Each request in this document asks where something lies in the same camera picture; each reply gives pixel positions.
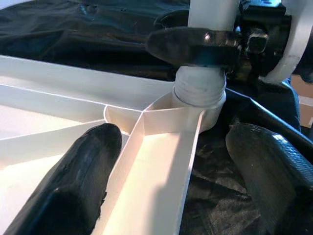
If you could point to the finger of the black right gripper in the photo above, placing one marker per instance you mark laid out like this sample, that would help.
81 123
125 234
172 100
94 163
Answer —
171 20

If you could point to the white plastic table leg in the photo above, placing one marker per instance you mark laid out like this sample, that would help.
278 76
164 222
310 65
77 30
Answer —
210 12

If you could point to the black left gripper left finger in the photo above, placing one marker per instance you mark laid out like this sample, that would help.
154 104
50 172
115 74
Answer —
71 186

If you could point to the white plastic table top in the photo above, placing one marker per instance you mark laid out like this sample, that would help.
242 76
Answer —
61 93

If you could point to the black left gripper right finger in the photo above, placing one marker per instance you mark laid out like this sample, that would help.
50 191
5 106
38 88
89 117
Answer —
276 176

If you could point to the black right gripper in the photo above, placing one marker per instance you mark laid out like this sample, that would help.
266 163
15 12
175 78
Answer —
266 36

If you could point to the brown cardboard box white tape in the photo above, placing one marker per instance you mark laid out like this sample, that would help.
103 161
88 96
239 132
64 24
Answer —
304 105

